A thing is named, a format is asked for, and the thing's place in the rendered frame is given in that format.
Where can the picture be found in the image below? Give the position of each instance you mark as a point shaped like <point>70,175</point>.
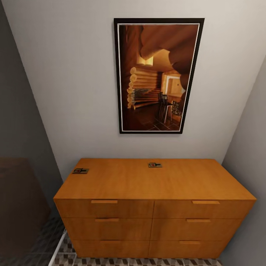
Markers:
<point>155,64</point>

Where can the cabinet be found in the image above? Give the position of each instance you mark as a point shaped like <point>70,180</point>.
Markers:
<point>188,208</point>

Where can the shower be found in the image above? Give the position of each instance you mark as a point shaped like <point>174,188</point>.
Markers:
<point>56,251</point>

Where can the door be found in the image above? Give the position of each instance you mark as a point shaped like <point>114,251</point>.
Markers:
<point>30,223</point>

